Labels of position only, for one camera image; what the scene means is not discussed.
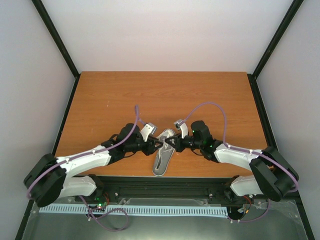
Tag black right rear frame post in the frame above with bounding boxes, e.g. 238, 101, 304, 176
252, 0, 304, 80

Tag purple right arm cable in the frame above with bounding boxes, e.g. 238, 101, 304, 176
183, 101, 300, 223

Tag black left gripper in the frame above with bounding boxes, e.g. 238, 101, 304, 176
126, 135, 164, 157

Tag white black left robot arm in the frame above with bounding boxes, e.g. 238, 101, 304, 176
23, 123, 163, 207

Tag white shoelace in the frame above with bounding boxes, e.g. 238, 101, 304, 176
157, 135, 175, 156

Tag clear plastic sheet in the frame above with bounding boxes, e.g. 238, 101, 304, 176
253, 199, 299, 218

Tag black front frame rail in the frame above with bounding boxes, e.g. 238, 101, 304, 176
32, 175, 300, 207

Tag black left table rail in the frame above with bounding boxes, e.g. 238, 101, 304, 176
51, 74, 81, 155

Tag light blue slotted cable duct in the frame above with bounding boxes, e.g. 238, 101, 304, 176
38, 203, 228, 218

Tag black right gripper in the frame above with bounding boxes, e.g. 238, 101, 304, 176
165, 132, 203, 152

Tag grey canvas sneaker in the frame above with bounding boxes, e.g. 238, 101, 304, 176
152, 128, 176, 177

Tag black table rail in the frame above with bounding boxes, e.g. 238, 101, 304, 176
246, 72, 292, 186
51, 74, 81, 155

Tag black left rear frame post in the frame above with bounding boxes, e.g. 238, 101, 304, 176
31, 0, 81, 80

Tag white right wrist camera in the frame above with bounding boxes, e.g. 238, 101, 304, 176
173, 119, 189, 139

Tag small lit circuit board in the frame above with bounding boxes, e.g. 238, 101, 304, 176
96, 195, 109, 210

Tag black frame post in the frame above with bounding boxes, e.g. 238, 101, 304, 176
252, 0, 304, 80
31, 0, 81, 80

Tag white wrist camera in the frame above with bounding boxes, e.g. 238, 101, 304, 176
173, 119, 189, 139
140, 122, 157, 142

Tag black right table rail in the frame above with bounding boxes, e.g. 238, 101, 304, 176
246, 72, 292, 186

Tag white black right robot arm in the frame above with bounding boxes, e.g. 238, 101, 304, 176
165, 120, 299, 202

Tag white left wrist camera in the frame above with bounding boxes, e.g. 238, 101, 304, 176
140, 122, 157, 142

